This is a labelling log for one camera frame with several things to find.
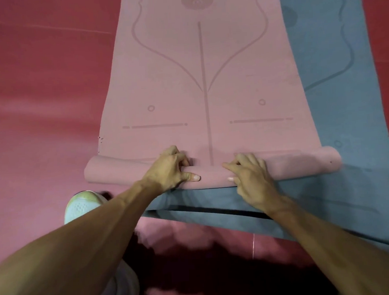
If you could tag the white and green sneaker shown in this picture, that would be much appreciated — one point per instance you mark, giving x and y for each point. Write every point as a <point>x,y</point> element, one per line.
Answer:
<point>82,205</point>

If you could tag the person's left forearm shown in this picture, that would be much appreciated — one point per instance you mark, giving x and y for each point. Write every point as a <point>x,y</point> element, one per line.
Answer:
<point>75,253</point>

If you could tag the person's left thumb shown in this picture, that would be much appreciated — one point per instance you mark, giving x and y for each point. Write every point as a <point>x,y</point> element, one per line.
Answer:
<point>190,177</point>

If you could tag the blue yoga mat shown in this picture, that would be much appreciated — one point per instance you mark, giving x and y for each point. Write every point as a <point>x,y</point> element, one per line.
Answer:
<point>335,76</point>

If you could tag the pink yoga mat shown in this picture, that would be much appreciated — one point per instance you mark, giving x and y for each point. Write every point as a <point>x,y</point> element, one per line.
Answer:
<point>177,87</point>

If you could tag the person's right hand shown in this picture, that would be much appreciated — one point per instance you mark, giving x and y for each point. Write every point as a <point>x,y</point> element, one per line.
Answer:
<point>253,184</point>

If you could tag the person's left hand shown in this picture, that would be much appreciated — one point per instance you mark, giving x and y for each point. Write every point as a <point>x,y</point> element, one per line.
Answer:
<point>164,171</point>

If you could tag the person's right forearm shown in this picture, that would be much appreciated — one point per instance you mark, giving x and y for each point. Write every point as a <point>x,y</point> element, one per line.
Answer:
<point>341,251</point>

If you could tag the person's right thumb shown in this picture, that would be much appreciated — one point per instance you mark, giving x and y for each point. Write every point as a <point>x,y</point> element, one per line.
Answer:
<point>232,180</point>

